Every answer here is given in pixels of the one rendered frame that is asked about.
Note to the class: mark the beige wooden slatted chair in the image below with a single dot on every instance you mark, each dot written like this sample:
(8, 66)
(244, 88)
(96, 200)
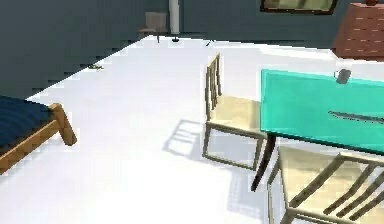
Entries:
(233, 113)
(310, 173)

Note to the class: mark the beige chair with dark legs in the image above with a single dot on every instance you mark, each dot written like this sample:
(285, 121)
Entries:
(154, 23)

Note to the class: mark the white floor lamp pole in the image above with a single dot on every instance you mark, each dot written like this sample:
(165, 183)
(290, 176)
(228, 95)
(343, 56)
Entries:
(174, 16)

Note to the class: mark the small dark green object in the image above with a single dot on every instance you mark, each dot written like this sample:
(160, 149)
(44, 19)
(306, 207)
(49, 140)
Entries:
(96, 67)

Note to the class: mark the teal table with dark legs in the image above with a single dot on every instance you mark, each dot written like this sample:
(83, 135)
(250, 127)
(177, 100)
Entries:
(300, 106)

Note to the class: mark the grey mug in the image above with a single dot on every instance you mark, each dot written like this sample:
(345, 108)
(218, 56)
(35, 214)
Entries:
(342, 76)

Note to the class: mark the wooden bed with blue cover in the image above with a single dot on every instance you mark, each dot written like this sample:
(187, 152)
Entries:
(20, 123)

